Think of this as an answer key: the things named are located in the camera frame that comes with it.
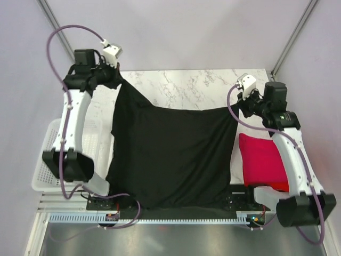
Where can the magenta folded t shirt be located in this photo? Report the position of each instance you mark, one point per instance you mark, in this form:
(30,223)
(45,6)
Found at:
(261,161)

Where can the left aluminium frame post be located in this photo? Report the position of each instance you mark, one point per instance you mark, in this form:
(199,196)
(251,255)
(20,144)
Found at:
(48,12)

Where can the white plastic basket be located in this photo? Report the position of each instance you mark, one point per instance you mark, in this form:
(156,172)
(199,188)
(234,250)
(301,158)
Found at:
(95,144)

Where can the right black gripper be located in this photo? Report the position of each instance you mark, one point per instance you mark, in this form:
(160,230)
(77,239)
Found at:
(242,103)

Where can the black t shirt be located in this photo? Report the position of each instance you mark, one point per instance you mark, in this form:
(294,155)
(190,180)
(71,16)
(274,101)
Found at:
(170,157)

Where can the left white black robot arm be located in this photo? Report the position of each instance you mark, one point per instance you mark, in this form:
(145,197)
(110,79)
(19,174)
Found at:
(66,159)

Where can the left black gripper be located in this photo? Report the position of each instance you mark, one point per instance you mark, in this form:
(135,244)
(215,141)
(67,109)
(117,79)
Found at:
(116,78)

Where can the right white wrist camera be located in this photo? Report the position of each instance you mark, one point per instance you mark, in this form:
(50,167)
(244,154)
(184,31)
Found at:
(246,84)

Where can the aluminium frame post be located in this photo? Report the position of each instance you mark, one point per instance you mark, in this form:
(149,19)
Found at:
(48,12)
(292,39)

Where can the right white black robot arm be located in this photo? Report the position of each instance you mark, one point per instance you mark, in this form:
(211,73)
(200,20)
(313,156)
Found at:
(306,203)

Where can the right aluminium frame post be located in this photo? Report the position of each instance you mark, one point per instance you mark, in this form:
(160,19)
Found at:
(292,39)

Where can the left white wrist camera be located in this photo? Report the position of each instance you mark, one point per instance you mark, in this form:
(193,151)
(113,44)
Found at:
(111,53)

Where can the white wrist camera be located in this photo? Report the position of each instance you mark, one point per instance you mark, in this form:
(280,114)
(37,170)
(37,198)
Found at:
(246,84)
(111,53)

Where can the aluminium rail profile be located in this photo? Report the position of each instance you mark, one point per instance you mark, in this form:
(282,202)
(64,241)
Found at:
(56,203)

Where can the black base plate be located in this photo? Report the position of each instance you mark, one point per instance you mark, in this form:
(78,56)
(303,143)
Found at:
(238,198)

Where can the white slotted cable duct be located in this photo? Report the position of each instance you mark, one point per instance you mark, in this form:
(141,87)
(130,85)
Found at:
(106,218)

